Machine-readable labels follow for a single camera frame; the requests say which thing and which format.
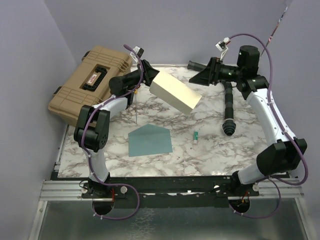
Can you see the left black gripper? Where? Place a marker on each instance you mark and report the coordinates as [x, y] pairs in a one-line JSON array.
[[149, 73]]

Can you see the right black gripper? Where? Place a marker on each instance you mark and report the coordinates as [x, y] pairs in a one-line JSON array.
[[209, 75]]

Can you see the teal paper envelope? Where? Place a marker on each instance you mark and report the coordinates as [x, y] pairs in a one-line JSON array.
[[149, 140]]

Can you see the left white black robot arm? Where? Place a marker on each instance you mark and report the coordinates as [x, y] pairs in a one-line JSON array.
[[92, 127]]

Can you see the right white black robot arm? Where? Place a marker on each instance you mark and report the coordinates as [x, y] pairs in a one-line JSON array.
[[284, 149]]

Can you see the green white glue stick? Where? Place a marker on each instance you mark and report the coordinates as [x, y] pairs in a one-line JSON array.
[[195, 137]]

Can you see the tan plastic tool case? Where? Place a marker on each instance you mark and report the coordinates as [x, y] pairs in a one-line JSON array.
[[89, 83]]

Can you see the yellow handled thin screwdriver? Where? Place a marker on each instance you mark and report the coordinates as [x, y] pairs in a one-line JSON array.
[[136, 105]]

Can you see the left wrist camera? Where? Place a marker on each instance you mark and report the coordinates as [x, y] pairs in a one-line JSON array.
[[136, 53]]

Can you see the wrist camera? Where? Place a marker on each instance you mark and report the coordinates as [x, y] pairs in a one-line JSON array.
[[222, 46], [136, 53]]

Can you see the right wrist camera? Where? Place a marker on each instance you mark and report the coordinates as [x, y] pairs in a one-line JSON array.
[[222, 46]]

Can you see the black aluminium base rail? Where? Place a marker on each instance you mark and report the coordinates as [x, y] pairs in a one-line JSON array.
[[166, 192]]

